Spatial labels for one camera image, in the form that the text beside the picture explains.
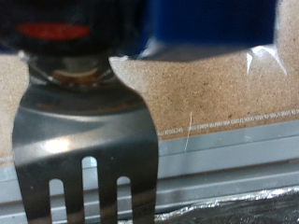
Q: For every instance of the black spatula with blue block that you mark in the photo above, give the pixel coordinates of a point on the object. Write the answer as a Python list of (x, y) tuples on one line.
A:
[(84, 137)]

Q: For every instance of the silver toaster oven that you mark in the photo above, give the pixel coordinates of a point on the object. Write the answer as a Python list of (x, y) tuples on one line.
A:
[(233, 205)]

